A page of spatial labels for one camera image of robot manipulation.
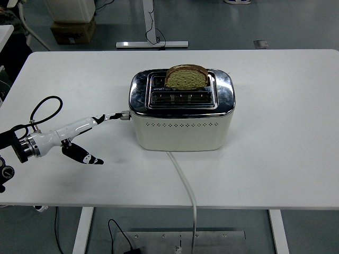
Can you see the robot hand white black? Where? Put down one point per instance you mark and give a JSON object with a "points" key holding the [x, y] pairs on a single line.
{"points": [[69, 129]]}

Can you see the grey toaster lever knob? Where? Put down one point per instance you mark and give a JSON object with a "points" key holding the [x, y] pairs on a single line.
{"points": [[125, 115]]}

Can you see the white chrome toaster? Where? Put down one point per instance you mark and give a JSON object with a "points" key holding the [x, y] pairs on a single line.
{"points": [[180, 132]]}

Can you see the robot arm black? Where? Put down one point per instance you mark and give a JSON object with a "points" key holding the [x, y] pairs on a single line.
{"points": [[5, 139]]}

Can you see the small white device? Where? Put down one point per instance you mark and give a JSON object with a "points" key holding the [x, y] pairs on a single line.
{"points": [[41, 208]]}

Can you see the person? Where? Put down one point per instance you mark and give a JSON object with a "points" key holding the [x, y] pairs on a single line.
{"points": [[10, 53]]}

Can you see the brown cardboard box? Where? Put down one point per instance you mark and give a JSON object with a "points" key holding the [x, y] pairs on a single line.
{"points": [[72, 33]]}

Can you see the white side table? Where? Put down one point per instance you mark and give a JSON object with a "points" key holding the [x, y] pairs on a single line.
{"points": [[4, 33]]}

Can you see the white background table leg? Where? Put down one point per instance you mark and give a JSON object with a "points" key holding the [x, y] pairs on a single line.
{"points": [[148, 44]]}

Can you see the white box-shaped appliance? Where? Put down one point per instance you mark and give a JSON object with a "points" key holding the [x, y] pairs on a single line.
{"points": [[70, 10]]}

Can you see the brown bread slice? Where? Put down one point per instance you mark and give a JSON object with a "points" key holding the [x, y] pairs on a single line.
{"points": [[185, 79]]}

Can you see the black power adapter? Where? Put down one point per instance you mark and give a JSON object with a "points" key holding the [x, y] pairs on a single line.
{"points": [[133, 251]]}

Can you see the grey metal plate with screws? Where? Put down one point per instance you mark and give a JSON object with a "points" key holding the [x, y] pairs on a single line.
{"points": [[212, 242]]}

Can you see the grey floor socket plate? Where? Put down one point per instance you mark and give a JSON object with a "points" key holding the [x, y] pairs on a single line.
{"points": [[260, 44]]}

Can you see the white chair frame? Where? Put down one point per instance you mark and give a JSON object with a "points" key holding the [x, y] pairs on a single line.
{"points": [[33, 33]]}

